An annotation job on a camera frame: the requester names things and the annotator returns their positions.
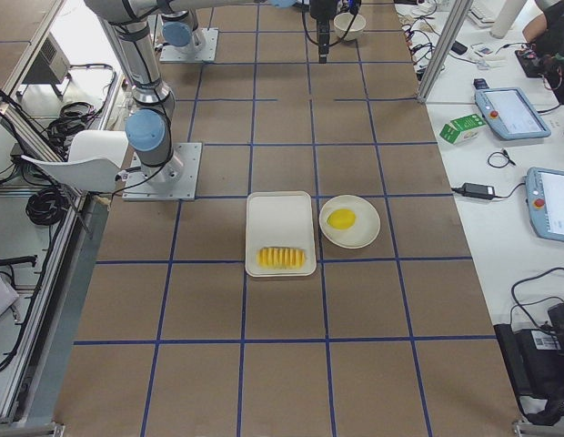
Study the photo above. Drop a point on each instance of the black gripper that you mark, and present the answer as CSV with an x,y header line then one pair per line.
x,y
319,9

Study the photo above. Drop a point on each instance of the cream bowl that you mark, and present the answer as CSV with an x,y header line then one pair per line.
x,y
349,27

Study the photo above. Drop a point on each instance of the yellow lemon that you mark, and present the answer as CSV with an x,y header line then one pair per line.
x,y
342,219

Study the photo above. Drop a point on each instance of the black smartphone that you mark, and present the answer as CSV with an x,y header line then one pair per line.
x,y
458,48

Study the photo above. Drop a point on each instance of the green white carton box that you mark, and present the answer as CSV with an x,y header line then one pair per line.
x,y
462,129

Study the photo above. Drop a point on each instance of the cream rectangular tray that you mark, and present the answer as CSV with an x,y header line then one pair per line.
x,y
279,219

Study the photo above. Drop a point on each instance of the cream round plate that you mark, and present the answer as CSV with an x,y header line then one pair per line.
x,y
365,230

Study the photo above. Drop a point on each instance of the blue teach pendant far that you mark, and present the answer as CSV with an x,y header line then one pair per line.
x,y
509,113

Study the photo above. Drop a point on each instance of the blue teach pendant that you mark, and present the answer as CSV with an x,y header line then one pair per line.
x,y
545,200
509,113

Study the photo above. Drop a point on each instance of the black power adapter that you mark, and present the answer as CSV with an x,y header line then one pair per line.
x,y
480,191

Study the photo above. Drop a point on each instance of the white plastic chair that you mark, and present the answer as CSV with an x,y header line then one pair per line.
x,y
95,158

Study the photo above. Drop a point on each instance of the blue teach pendant near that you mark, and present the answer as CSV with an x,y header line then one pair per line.
x,y
545,200

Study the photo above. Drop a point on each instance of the aluminium frame post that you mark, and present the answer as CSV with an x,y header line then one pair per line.
x,y
448,35

